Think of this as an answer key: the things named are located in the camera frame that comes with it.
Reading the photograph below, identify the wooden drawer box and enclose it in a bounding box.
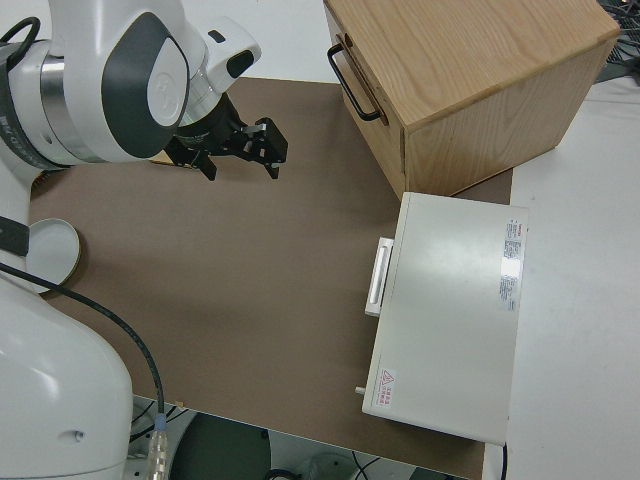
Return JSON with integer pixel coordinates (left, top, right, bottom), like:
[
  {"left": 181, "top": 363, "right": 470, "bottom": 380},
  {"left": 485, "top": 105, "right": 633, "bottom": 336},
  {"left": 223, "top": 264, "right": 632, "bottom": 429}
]
[{"left": 322, "top": 0, "right": 622, "bottom": 198}]

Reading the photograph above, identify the black cable strap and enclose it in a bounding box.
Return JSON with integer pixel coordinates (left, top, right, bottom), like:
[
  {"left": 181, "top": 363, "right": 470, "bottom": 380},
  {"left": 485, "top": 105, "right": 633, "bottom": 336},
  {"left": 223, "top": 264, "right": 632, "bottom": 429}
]
[{"left": 0, "top": 215, "right": 32, "bottom": 261}]

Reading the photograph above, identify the gray round plate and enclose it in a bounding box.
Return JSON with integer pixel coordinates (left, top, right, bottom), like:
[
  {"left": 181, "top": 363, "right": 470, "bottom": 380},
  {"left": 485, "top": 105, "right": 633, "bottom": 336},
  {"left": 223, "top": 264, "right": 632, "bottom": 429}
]
[{"left": 25, "top": 218, "right": 83, "bottom": 297}]

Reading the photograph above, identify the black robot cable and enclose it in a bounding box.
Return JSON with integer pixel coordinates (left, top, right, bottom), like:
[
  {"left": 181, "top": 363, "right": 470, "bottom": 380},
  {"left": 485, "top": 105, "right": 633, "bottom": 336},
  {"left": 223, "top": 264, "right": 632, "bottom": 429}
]
[{"left": 0, "top": 261, "right": 167, "bottom": 417}]

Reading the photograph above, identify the black looped cable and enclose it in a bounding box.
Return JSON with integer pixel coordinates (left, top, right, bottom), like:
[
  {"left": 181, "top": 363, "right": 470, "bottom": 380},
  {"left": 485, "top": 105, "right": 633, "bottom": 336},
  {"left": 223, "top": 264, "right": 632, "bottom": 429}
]
[{"left": 0, "top": 16, "right": 42, "bottom": 67}]

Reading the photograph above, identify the gray cable bundle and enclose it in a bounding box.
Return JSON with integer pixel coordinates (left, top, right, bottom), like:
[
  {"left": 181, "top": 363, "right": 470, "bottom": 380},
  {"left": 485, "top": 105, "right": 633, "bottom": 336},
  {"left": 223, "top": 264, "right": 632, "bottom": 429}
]
[{"left": 598, "top": 0, "right": 640, "bottom": 84}]

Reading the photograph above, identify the white metal oven box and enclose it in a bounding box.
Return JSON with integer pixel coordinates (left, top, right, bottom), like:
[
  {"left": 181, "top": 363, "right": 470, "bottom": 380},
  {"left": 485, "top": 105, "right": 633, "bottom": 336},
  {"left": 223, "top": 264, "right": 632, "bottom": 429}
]
[{"left": 360, "top": 191, "right": 531, "bottom": 448}]

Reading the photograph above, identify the white oven door handle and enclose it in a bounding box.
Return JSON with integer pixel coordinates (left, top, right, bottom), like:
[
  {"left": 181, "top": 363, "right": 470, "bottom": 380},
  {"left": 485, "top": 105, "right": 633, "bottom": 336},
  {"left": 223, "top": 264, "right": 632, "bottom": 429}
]
[{"left": 363, "top": 237, "right": 397, "bottom": 317}]

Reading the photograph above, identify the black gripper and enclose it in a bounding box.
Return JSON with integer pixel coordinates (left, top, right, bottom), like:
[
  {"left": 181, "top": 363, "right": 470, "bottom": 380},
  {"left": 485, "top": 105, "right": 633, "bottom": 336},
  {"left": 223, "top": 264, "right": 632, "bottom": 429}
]
[{"left": 167, "top": 97, "right": 290, "bottom": 183}]

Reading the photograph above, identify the black metal drawer handle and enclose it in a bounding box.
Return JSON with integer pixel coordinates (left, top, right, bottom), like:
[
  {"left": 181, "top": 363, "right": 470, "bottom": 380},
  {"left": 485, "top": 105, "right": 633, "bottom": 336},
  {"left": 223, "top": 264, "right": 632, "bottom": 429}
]
[{"left": 326, "top": 43, "right": 383, "bottom": 123}]

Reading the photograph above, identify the silver cable connector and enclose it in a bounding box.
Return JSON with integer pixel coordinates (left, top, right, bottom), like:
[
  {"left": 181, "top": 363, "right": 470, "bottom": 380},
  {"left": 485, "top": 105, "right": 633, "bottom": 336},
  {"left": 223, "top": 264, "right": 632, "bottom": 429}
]
[{"left": 146, "top": 413, "right": 172, "bottom": 480}]

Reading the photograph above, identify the brown table mat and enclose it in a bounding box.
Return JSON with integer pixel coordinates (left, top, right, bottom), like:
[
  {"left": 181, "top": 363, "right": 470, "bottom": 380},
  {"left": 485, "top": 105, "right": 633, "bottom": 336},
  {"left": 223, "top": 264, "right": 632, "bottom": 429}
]
[{"left": 27, "top": 77, "right": 515, "bottom": 480}]

